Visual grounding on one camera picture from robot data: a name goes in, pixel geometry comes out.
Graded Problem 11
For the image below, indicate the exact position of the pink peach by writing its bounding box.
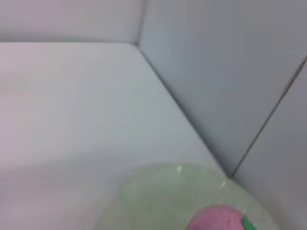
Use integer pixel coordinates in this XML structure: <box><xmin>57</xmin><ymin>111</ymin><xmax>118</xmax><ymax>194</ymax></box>
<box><xmin>188</xmin><ymin>204</ymin><xmax>257</xmax><ymax>230</ymax></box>

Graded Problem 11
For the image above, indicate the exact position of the pale green glass fruit plate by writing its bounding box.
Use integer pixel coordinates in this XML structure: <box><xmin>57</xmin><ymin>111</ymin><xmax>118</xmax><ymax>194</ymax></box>
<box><xmin>94</xmin><ymin>162</ymin><xmax>281</xmax><ymax>230</ymax></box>

